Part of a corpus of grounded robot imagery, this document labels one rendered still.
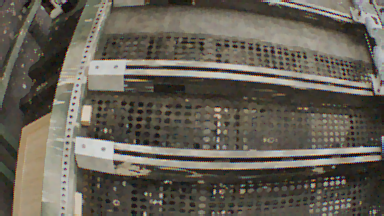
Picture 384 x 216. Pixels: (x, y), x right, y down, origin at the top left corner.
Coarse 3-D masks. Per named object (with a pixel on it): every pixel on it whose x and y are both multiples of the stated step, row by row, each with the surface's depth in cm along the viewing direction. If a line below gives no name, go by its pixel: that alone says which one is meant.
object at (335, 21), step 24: (120, 0) 213; (144, 0) 214; (168, 0) 214; (192, 0) 214; (216, 0) 213; (240, 0) 212; (264, 0) 210; (288, 0) 213; (360, 0) 199; (336, 24) 213; (360, 24) 210
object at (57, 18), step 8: (64, 0) 211; (72, 0) 213; (80, 0) 218; (56, 8) 216; (64, 8) 214; (72, 8) 214; (80, 8) 213; (56, 16) 218; (64, 16) 218; (56, 24) 219
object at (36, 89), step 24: (48, 0) 298; (24, 24) 262; (72, 24) 267; (48, 48) 269; (120, 48) 226; (0, 72) 242; (48, 72) 251; (0, 96) 229; (24, 96) 242; (48, 96) 234; (24, 120) 240; (144, 144) 250; (144, 192) 235; (240, 192) 294
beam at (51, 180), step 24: (96, 0) 213; (72, 48) 194; (96, 48) 196; (72, 72) 186; (48, 144) 166; (72, 144) 167; (48, 168) 159; (72, 168) 161; (48, 192) 153; (72, 192) 155
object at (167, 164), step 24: (96, 144) 165; (120, 144) 165; (96, 168) 166; (120, 168) 165; (144, 168) 163; (168, 168) 162; (192, 168) 162; (216, 168) 162; (240, 168) 162; (264, 168) 162; (288, 168) 162; (312, 168) 163; (336, 168) 163; (360, 168) 164
